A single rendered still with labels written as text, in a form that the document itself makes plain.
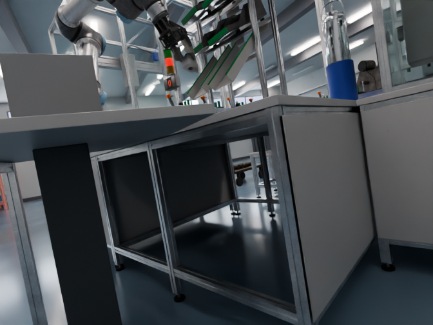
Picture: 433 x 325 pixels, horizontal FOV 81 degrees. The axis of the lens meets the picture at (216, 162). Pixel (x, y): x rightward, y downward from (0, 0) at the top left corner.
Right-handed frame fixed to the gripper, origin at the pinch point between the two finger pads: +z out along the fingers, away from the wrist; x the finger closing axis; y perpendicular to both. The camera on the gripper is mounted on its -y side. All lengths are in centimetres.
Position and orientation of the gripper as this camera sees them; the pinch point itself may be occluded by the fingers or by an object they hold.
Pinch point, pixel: (189, 59)
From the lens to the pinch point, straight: 122.5
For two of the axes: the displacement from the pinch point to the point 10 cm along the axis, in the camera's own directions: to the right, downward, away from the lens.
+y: -3.4, 5.5, -7.6
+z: 5.3, 7.8, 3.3
